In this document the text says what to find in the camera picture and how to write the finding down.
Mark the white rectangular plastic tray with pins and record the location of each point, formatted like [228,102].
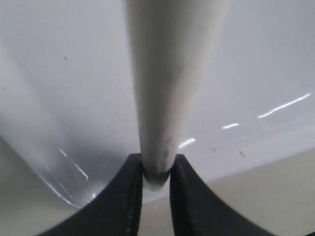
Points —
[67,103]

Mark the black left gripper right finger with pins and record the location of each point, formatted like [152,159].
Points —
[266,201]

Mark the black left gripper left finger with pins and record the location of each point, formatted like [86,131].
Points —
[115,211]

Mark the smudged wooden drumstick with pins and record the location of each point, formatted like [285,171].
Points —
[171,42]

